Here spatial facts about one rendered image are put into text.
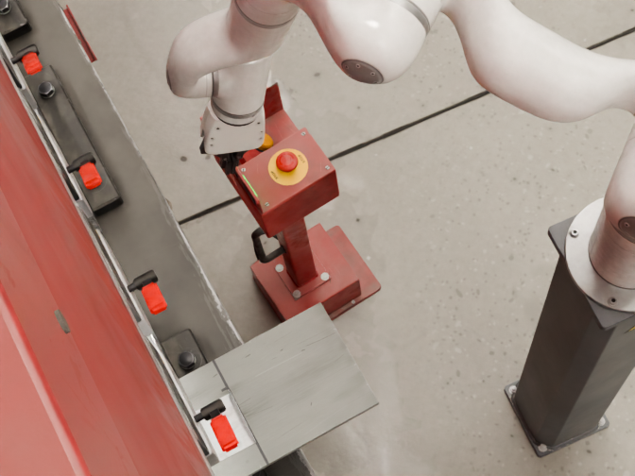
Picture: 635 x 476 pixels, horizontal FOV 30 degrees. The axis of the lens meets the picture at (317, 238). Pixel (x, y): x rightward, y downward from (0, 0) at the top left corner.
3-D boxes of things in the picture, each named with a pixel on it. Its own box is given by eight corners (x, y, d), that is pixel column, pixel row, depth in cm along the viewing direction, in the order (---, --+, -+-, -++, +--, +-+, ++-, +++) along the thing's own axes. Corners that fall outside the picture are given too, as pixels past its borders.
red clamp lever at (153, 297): (166, 297, 149) (151, 266, 157) (137, 314, 148) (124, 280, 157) (172, 309, 149) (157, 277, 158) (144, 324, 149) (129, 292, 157)
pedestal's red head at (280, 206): (340, 195, 224) (334, 155, 207) (268, 239, 222) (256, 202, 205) (284, 117, 231) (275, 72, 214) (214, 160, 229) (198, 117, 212)
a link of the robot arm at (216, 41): (185, 31, 152) (168, 111, 181) (306, 23, 156) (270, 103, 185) (177, -33, 154) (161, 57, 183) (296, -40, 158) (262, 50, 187)
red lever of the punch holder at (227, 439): (238, 435, 141) (218, 395, 150) (208, 452, 141) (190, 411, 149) (245, 446, 142) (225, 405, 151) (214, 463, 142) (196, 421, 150)
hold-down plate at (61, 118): (124, 203, 203) (120, 196, 200) (95, 218, 202) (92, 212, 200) (55, 71, 214) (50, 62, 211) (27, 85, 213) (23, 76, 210)
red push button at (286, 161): (303, 171, 214) (301, 162, 210) (284, 182, 213) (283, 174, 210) (292, 154, 215) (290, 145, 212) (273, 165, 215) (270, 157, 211)
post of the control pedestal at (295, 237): (317, 276, 276) (296, 180, 226) (299, 288, 275) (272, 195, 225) (305, 258, 278) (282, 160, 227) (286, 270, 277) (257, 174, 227)
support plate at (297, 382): (379, 403, 175) (379, 402, 174) (221, 492, 172) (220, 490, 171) (320, 303, 181) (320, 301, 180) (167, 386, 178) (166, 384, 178)
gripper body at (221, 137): (262, 79, 191) (255, 121, 201) (200, 87, 189) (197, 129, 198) (273, 116, 188) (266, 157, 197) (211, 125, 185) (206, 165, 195)
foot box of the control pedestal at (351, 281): (383, 288, 286) (381, 271, 275) (295, 343, 283) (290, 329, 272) (337, 225, 293) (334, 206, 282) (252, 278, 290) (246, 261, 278)
